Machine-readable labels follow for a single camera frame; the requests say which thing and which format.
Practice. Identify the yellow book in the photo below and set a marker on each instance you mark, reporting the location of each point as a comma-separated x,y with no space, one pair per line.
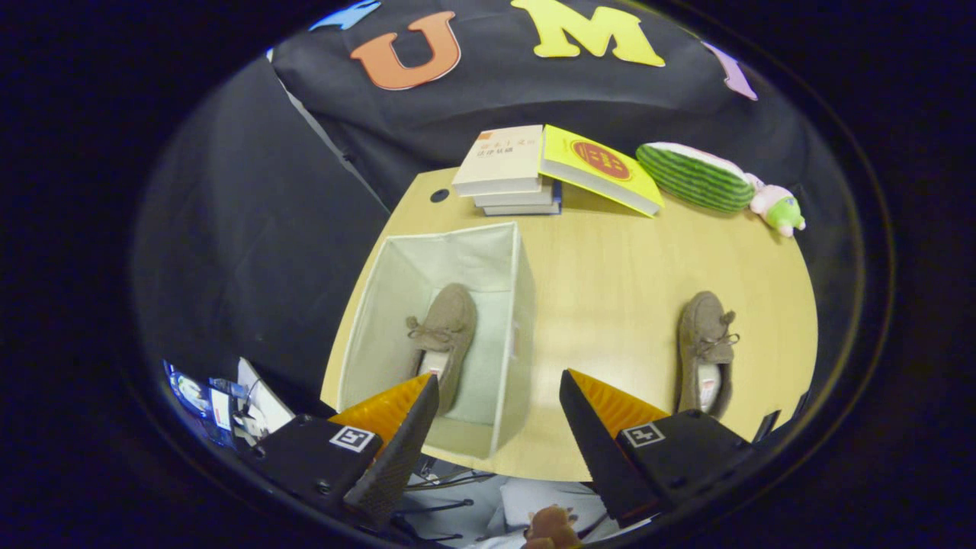
564,156

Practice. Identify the white book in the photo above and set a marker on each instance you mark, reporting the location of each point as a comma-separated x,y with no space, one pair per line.
511,200

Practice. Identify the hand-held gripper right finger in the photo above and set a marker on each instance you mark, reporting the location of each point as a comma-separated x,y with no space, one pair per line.
598,450

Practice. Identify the brown suede shoe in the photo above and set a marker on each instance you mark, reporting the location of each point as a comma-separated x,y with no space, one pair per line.
450,313
701,320

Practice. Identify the blue-edged book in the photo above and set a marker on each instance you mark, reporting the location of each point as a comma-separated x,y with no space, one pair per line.
522,211

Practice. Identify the person's pale clothing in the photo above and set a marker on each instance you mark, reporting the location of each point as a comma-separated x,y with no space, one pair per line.
534,492

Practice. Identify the pink and green plush toy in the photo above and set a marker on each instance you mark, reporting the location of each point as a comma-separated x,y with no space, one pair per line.
781,210

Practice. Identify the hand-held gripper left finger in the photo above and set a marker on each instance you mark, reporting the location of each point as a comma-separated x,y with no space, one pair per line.
400,450

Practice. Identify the beige book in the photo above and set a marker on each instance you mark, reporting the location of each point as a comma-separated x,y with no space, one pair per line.
499,164

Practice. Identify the white fabric storage box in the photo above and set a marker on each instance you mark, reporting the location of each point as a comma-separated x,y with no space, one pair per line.
396,320

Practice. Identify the blue printed packet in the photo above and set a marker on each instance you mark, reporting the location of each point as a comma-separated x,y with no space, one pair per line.
191,393

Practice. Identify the watermelon slice plush toy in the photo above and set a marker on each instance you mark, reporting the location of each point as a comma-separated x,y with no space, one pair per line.
694,183

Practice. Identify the black backdrop cloth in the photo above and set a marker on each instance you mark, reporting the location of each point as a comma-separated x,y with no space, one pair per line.
229,229

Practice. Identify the black table edge clamp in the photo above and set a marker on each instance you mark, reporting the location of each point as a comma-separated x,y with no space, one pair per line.
803,404
765,427

